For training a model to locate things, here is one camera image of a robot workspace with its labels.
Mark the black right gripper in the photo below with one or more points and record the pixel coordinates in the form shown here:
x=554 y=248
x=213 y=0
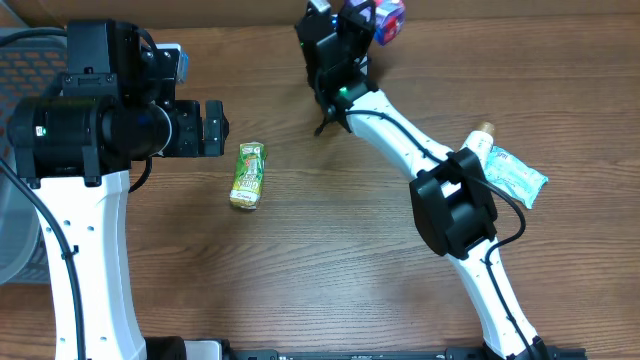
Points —
x=334 y=38

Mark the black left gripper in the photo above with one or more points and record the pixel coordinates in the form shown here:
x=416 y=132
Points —
x=186 y=128

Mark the white tube gold cap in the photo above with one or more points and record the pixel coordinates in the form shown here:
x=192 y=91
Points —
x=481 y=141

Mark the teal wipes packet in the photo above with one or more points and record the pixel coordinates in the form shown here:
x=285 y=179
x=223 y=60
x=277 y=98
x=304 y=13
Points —
x=510 y=174

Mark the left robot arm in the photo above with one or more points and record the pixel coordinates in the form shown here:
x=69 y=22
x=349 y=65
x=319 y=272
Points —
x=74 y=146

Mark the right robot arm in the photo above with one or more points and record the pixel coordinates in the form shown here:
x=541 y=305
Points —
x=452 y=202

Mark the grey plastic mesh basket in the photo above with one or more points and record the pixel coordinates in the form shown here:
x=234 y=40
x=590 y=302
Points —
x=28 y=67

